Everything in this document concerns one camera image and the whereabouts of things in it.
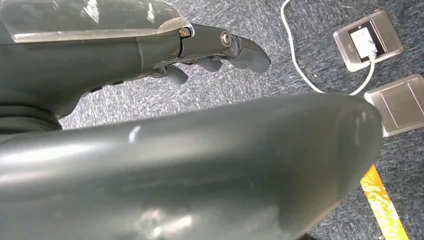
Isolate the white power plug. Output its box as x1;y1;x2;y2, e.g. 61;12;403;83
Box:
349;27;379;61

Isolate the white power cable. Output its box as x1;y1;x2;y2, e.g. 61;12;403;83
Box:
280;0;377;97

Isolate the ribbed grey left arm sleeve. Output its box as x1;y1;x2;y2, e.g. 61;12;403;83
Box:
0;104;63;144

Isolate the steel floor socket with outlet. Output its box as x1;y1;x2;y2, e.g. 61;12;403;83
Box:
332;9;405;73

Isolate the yellow floor tape strip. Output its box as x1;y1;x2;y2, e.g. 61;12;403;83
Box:
360;164;411;240

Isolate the steel floor socket closed lid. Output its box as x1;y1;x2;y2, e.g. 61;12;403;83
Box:
363;73;424;138

